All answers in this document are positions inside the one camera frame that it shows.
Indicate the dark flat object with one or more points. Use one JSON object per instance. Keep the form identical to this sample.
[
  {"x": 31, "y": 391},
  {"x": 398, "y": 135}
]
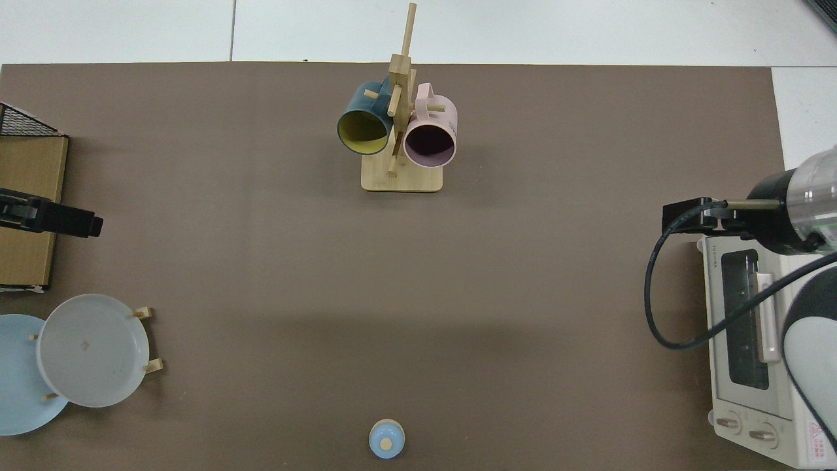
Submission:
[{"x": 825, "y": 12}]

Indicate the small blue round bell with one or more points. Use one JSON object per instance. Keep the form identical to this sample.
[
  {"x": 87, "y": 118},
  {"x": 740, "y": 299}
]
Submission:
[{"x": 386, "y": 439}]

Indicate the light blue plate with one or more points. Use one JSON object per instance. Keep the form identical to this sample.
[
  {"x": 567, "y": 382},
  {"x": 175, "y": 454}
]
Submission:
[{"x": 19, "y": 386}]

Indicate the wooden cup stand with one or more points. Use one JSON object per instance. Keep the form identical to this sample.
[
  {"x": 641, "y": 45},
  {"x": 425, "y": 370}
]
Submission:
[{"x": 402, "y": 180}]

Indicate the wooden plate rack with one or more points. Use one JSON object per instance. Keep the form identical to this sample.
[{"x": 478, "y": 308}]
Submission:
[{"x": 153, "y": 366}]

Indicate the grey plate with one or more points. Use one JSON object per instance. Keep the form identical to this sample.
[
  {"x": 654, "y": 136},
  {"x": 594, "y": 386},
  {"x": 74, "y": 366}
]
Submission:
[{"x": 91, "y": 350}]

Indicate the dark blue cup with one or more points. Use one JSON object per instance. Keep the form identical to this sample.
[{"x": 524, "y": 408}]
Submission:
[{"x": 363, "y": 104}]

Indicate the pale toaster oven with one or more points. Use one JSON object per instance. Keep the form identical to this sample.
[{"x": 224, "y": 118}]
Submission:
[{"x": 739, "y": 405}]

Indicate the brown table cloth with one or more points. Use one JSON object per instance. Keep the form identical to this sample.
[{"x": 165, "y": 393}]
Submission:
[{"x": 392, "y": 294}]

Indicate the pink cup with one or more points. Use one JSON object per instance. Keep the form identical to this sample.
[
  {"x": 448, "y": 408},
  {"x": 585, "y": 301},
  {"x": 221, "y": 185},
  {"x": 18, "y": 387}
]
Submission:
[{"x": 439, "y": 121}]

